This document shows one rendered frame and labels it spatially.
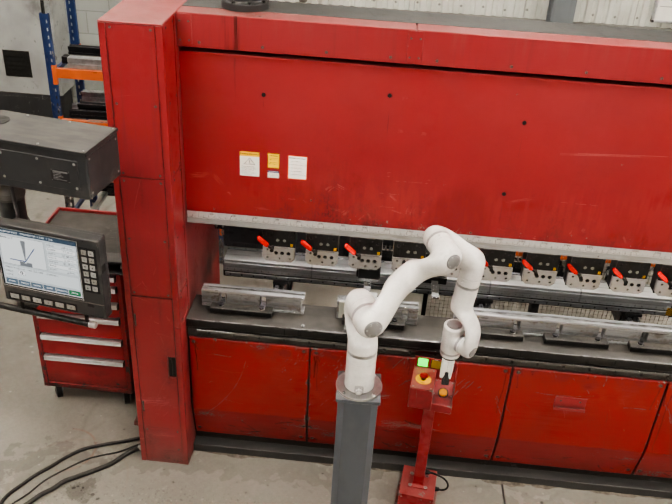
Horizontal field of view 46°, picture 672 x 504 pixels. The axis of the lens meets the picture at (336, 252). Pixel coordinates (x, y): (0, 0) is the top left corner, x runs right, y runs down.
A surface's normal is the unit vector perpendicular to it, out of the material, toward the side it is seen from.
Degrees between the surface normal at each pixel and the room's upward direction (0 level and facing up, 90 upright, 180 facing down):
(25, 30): 90
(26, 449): 0
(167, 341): 90
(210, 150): 90
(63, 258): 90
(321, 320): 0
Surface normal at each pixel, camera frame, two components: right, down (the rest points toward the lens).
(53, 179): -0.25, 0.49
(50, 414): 0.05, -0.85
